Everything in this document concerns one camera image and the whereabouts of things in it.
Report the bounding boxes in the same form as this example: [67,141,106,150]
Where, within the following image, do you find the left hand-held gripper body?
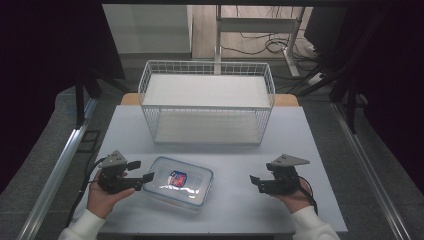
[97,150,144,195]

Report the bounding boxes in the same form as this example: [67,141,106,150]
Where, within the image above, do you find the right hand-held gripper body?
[258,153,311,196]

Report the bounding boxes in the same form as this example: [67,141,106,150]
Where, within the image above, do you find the person's left hand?
[86,169,136,220]

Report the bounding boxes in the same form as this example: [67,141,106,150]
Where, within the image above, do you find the person's right hand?
[270,175,315,215]

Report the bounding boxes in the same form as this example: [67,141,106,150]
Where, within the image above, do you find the wooden table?
[119,92,300,108]

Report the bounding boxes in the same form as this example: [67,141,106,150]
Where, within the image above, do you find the black metal stand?
[74,70,103,130]
[344,66,360,135]

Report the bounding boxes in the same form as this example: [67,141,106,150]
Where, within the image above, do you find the white power strip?
[306,71,325,87]

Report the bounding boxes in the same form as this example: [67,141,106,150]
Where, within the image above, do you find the dark curtain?
[333,0,424,196]
[0,0,127,196]

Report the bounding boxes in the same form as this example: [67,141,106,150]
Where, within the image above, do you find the white cabinet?
[102,3,194,55]

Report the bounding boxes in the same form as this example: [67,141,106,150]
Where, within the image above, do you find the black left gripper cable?
[64,156,109,230]

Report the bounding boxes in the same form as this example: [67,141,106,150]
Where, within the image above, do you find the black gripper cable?
[64,156,109,230]
[297,175,320,216]

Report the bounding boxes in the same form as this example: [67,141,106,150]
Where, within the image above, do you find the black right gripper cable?
[297,175,320,216]

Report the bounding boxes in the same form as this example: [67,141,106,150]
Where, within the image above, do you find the aluminium rail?
[330,101,413,240]
[15,97,99,240]

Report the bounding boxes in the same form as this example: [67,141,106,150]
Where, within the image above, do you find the white wire two-tier rack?
[137,59,277,146]

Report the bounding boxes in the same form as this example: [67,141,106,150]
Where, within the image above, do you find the black floor cables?
[219,5,323,69]

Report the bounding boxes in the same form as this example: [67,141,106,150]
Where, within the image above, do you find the white metal desk frame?
[214,4,306,78]

